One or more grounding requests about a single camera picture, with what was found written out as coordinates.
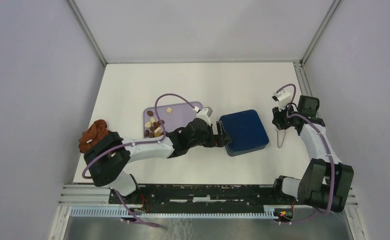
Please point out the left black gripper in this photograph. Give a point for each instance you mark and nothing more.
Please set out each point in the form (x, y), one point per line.
(220, 139)

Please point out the purple chocolate tray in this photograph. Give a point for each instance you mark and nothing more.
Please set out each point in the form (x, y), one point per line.
(181, 115)

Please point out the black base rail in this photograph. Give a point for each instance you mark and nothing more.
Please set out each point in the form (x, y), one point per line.
(205, 199)

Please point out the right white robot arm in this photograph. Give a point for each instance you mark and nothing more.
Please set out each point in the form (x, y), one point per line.
(327, 181)

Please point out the pink tongs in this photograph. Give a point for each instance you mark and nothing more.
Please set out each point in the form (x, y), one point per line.
(280, 137)

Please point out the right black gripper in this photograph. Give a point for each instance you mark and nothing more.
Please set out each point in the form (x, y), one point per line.
(276, 120)

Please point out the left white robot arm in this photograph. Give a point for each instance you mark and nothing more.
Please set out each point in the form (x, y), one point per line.
(105, 162)

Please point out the blue tin lid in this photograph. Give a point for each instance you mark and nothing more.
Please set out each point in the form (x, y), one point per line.
(246, 131)

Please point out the brown crumpled cloth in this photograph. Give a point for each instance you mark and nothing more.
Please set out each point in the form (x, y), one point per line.
(95, 133)

